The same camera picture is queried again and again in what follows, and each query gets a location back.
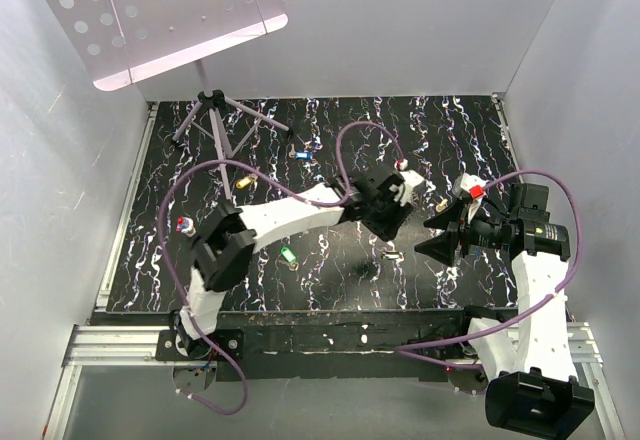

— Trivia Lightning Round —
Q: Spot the key with red tag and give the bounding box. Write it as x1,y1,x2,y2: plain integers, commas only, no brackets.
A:
176,217,196,237

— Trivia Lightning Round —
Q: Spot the white perforated music stand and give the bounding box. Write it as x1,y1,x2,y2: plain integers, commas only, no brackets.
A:
20,0,296,201

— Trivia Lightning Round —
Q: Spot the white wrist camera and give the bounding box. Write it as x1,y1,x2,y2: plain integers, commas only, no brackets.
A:
394,159,426,206
453,173,487,223

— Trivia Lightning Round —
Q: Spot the aluminium front rail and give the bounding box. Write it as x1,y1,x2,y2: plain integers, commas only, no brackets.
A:
44,322,166,440

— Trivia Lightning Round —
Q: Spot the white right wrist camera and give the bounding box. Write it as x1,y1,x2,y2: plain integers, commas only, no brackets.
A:
453,173,487,223

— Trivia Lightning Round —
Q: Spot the key with green tag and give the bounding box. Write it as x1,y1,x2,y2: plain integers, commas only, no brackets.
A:
280,246,299,271

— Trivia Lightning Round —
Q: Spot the key with yellow tag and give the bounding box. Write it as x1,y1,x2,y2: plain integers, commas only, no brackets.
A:
235,174,258,190

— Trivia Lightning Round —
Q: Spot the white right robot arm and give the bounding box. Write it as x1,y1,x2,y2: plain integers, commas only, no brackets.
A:
415,174,595,439

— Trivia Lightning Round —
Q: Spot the key with blue tag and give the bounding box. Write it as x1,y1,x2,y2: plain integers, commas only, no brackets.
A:
288,144,313,161

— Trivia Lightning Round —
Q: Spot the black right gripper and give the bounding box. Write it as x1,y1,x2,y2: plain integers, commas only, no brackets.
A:
413,196,511,267

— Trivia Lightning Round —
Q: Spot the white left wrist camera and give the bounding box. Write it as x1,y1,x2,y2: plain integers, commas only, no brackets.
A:
394,159,426,206

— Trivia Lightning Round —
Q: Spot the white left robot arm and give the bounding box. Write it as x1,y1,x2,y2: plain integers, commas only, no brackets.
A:
173,165,424,360

